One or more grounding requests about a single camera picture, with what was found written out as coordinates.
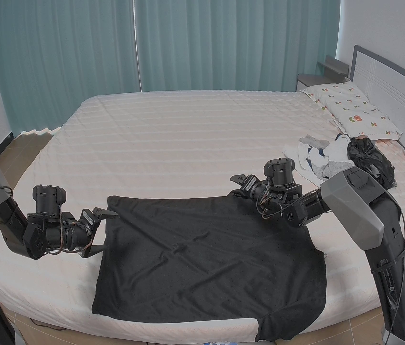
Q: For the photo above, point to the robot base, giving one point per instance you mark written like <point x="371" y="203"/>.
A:
<point x="220" y="343"/>

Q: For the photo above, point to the grey bedside table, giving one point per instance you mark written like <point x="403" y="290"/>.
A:
<point x="314" y="79"/>

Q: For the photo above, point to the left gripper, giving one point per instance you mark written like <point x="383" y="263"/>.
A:
<point x="84" y="234"/>

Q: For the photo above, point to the black T-shirt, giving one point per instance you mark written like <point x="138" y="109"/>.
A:
<point x="206" y="257"/>

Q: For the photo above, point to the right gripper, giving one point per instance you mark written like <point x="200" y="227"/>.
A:
<point x="253" y="188"/>

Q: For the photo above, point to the bed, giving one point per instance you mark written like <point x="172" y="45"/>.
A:
<point x="188" y="138"/>

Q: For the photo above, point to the black shiny garment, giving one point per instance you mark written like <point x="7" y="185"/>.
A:
<point x="368" y="156"/>

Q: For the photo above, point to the white printed pillow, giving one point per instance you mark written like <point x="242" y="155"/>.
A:
<point x="350" y="110"/>

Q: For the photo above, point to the pile of clothes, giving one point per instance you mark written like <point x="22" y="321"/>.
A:
<point x="317" y="156"/>

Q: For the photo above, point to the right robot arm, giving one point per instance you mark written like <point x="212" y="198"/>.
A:
<point x="353" y="199"/>

